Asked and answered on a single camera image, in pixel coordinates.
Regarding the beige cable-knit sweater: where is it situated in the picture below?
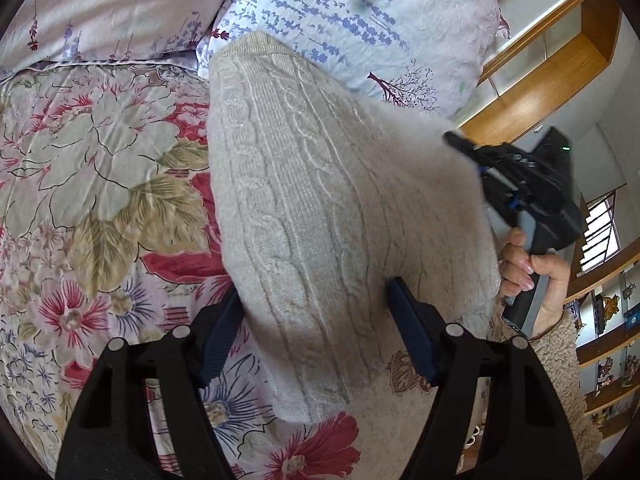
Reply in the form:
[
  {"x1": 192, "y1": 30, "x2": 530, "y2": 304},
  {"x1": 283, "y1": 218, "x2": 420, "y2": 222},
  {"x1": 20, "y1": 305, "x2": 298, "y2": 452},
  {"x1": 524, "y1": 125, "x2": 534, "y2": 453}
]
[{"x1": 207, "y1": 32, "x2": 499, "y2": 422}]

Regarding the beige fuzzy sleeve forearm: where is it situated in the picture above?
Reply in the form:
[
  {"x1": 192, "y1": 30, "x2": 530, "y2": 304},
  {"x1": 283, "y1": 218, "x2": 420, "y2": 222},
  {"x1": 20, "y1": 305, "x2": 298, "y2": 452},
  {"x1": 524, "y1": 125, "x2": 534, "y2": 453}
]
[{"x1": 532, "y1": 311, "x2": 603, "y2": 479}]

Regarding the right hand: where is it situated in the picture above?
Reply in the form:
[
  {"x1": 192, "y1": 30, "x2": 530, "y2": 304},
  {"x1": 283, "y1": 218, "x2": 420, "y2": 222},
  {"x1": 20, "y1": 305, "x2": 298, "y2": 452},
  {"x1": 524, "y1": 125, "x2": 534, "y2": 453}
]
[{"x1": 498, "y1": 226, "x2": 574, "y2": 340}]

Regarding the wooden headboard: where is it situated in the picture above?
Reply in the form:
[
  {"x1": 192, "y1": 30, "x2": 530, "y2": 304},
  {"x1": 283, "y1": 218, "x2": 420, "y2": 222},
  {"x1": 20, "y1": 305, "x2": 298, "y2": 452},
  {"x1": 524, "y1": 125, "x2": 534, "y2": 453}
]
[{"x1": 456, "y1": 0, "x2": 623, "y2": 144}]

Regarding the lavender print pillow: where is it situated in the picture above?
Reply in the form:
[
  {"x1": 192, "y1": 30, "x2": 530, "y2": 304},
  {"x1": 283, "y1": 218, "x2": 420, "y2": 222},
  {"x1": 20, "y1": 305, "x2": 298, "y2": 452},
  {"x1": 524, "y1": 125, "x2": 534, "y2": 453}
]
[{"x1": 196, "y1": 0, "x2": 509, "y2": 118}]

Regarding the floral bedspread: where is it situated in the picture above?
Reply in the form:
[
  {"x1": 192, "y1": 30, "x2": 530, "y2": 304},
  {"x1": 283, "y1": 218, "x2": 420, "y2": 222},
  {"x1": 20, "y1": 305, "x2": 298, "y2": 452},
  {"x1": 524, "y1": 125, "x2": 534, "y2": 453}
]
[{"x1": 1, "y1": 65, "x2": 434, "y2": 479}]

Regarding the pink floral pillow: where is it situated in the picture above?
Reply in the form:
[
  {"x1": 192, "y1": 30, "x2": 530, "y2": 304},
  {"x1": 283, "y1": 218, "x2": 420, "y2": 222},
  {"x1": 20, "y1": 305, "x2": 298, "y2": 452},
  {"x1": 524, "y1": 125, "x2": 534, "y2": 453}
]
[{"x1": 1, "y1": 0, "x2": 224, "y2": 78}]

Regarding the wooden wall shelf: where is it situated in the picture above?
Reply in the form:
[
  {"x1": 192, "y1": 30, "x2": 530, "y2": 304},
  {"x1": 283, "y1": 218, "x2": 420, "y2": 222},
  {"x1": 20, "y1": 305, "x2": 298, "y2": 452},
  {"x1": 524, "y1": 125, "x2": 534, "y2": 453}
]
[{"x1": 566, "y1": 240, "x2": 639, "y2": 439}]

